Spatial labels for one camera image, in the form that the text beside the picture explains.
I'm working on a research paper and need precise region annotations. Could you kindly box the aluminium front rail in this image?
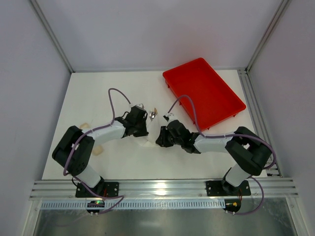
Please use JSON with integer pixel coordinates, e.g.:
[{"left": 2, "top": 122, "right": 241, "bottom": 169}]
[{"left": 30, "top": 177, "right": 298, "bottom": 200}]

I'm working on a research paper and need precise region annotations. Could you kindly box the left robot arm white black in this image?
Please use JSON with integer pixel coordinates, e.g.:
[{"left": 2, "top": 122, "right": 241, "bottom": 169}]
[{"left": 52, "top": 105, "right": 148, "bottom": 199}]

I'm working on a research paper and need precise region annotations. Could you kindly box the slotted white cable duct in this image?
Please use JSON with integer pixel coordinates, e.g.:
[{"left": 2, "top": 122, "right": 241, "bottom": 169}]
[{"left": 40, "top": 199, "right": 225, "bottom": 210}]

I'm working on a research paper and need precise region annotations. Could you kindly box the aluminium frame post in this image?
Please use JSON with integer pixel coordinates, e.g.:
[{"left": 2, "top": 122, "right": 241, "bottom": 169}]
[
  {"left": 245, "top": 0, "right": 292, "bottom": 72},
  {"left": 29, "top": 0, "right": 75, "bottom": 74}
]

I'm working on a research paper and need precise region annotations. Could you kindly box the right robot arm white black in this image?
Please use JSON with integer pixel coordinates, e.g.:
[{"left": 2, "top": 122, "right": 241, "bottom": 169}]
[{"left": 156, "top": 120, "right": 274, "bottom": 196}]

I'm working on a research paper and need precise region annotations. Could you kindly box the right side aluminium rail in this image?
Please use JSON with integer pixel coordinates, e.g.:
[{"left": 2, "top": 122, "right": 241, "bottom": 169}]
[{"left": 237, "top": 69, "right": 283, "bottom": 177}]

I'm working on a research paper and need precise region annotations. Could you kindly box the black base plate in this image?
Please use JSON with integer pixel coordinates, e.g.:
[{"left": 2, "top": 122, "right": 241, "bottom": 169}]
[
  {"left": 205, "top": 180, "right": 251, "bottom": 197},
  {"left": 75, "top": 180, "right": 119, "bottom": 198}
]

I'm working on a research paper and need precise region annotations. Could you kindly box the right aluminium frame post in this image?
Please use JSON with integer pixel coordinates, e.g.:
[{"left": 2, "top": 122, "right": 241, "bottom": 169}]
[{"left": 245, "top": 0, "right": 292, "bottom": 72}]

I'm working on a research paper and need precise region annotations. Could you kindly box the left aluminium frame post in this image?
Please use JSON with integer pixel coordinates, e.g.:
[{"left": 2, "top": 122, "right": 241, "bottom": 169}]
[{"left": 29, "top": 0, "right": 75, "bottom": 74}]

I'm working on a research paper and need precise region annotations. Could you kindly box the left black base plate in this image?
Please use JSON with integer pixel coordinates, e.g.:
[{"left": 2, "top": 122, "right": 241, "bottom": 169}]
[{"left": 75, "top": 180, "right": 119, "bottom": 198}]

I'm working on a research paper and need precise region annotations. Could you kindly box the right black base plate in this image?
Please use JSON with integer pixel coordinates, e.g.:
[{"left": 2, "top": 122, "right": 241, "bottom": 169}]
[{"left": 205, "top": 180, "right": 251, "bottom": 197}]

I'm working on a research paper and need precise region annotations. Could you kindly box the silver spoon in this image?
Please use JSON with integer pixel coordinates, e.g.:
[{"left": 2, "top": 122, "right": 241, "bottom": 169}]
[{"left": 149, "top": 110, "right": 157, "bottom": 121}]

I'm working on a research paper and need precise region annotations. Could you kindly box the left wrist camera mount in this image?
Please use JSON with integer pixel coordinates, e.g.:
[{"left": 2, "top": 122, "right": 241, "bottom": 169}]
[{"left": 129, "top": 103, "right": 145, "bottom": 110}]

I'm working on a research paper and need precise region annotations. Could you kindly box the aluminium rail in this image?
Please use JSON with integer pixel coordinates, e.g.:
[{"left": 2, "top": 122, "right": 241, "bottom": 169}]
[
  {"left": 237, "top": 69, "right": 283, "bottom": 177},
  {"left": 30, "top": 177, "right": 298, "bottom": 200}
]

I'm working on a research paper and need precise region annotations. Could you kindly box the white paper napkin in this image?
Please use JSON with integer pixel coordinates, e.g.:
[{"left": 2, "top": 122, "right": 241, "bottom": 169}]
[{"left": 140, "top": 115, "right": 165, "bottom": 148}]

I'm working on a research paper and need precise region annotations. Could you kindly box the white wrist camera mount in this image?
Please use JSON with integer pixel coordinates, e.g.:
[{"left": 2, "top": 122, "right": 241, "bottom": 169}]
[{"left": 163, "top": 113, "right": 177, "bottom": 122}]

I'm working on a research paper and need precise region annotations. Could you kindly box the red plastic tray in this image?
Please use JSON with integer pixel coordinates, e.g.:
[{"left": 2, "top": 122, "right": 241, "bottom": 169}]
[{"left": 162, "top": 58, "right": 246, "bottom": 131}]

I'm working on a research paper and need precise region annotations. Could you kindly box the wooden utensil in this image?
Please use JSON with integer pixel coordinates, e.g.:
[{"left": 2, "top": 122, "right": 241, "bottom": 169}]
[{"left": 79, "top": 122, "right": 104, "bottom": 156}]

